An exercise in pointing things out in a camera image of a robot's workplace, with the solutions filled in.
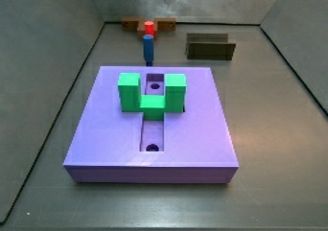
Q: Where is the brown T-shaped block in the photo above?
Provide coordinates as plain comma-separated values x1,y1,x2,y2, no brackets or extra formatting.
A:
122,17,175,37

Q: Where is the red peg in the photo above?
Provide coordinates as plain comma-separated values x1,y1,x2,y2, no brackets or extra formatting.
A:
143,21,155,35

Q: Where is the blue peg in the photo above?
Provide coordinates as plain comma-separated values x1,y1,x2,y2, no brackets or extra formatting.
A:
142,35,154,66

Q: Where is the green U-shaped block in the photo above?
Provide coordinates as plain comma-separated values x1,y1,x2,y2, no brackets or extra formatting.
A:
118,73,187,121

